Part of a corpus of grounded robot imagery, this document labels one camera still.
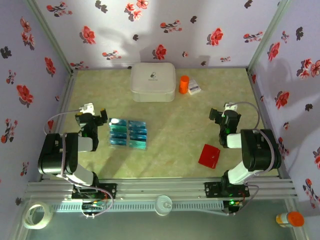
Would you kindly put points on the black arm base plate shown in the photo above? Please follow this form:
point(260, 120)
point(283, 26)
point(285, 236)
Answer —
point(212, 190)
point(110, 191)

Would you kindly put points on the yellow bottle with orange cap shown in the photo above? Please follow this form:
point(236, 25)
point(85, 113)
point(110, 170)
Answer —
point(295, 219)

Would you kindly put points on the white medicine case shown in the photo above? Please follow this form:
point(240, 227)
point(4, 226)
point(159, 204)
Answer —
point(152, 82)

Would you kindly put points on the green circuit board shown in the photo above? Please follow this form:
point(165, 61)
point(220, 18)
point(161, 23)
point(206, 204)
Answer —
point(93, 206)

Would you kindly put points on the clear tape roll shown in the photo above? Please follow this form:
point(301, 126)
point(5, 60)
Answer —
point(49, 214)

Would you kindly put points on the small black controller box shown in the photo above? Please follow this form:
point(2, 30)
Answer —
point(233, 206)

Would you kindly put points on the aluminium base beam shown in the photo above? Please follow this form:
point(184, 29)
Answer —
point(160, 186)

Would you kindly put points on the group of blue packets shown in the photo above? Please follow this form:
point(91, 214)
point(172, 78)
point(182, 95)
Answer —
point(127, 147)

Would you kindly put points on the orange pill bottle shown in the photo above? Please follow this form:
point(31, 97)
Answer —
point(184, 85)

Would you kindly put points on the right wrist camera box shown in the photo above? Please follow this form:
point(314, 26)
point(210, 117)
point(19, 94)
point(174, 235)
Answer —
point(230, 106)

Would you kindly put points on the aluminium corner post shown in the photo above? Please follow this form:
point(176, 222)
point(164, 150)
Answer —
point(51, 32)
point(268, 32)

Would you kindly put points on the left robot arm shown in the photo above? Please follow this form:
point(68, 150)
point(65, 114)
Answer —
point(56, 156)

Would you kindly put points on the red card holder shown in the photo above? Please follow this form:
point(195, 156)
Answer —
point(209, 156)

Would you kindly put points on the small white medicine box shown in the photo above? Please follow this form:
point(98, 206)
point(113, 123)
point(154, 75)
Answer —
point(194, 87)

